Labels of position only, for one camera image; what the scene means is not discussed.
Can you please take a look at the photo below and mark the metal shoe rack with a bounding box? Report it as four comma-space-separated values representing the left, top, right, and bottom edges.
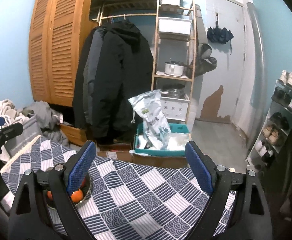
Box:
246, 70, 292, 170

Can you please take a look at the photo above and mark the grey printed tote bag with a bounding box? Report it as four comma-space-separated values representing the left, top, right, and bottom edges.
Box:
5, 114, 43, 157

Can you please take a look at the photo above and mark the white patterned storage basket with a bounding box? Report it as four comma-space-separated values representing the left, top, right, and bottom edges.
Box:
160, 96, 190, 120

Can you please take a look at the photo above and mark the grey clothes pile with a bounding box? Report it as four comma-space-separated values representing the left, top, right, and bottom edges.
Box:
22, 101, 69, 145

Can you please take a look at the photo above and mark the small labelled cardboard box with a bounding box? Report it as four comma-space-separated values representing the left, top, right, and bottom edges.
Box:
97, 142, 134, 159

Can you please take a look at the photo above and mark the dark hanging bag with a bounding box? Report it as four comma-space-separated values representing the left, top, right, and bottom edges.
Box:
186, 44, 217, 78

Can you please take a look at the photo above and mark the white cloth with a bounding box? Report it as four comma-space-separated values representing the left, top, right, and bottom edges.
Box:
0, 99, 30, 163

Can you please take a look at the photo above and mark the dark blue umbrella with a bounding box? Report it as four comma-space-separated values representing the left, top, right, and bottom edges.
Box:
206, 12, 234, 54

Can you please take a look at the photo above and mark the grey jacket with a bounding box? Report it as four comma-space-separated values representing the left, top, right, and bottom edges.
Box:
82, 27, 105, 128

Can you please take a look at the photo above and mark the black hooded coat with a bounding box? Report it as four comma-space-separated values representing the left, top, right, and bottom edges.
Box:
92, 20, 154, 139

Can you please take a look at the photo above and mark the wooden drawer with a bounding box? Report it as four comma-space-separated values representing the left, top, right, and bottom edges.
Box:
60, 122, 89, 147

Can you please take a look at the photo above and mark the wooden slatted shelf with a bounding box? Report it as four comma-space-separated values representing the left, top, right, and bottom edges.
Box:
90, 1, 159, 13

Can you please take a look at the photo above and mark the steel pot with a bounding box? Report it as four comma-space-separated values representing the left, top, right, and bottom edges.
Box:
162, 85, 186, 99

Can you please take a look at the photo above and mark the white door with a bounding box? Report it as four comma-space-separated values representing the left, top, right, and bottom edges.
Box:
194, 0, 246, 128

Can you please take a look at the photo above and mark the large cardboard box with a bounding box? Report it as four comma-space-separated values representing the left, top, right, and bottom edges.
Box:
131, 150, 190, 169

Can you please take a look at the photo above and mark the clear glass bowl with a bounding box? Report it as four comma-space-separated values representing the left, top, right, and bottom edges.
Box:
42, 172, 91, 209

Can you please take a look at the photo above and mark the silver metal pipe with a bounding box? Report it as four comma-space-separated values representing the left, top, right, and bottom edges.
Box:
246, 2, 265, 150

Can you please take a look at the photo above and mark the clear plastic bag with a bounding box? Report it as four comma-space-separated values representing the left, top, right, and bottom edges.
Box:
164, 133, 191, 150

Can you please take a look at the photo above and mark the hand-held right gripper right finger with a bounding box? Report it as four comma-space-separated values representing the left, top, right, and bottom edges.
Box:
183, 140, 273, 240

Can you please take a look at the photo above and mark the blue white patterned tablecloth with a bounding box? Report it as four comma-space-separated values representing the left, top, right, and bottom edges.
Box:
1, 135, 236, 240

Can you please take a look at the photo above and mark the wooden shelf rack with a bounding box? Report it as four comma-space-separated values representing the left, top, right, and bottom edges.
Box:
151, 0, 196, 125

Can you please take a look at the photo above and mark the teal plastic basket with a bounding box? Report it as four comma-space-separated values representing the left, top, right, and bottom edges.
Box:
133, 123, 192, 157

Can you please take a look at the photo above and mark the group of shoes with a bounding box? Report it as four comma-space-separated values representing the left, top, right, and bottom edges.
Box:
252, 69, 292, 165

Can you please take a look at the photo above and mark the white cooking pot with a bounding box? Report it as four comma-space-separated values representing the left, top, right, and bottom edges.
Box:
164, 59, 185, 76

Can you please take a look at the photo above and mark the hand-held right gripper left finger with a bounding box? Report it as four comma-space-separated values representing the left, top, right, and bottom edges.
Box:
8, 141, 99, 240

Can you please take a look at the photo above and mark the white printed plastic bag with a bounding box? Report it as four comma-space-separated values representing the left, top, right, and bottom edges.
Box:
128, 89, 171, 149

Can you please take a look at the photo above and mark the black jacket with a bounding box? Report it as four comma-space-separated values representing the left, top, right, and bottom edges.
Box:
72, 29, 96, 129

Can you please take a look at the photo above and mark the wooden clothes rail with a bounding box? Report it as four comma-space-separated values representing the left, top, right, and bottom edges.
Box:
93, 11, 159, 22

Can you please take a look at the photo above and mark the wooden louvered wardrobe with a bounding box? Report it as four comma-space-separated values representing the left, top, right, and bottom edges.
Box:
28, 0, 96, 105

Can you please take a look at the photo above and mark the wide white storage bin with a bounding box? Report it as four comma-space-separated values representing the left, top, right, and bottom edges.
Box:
158, 17, 192, 35

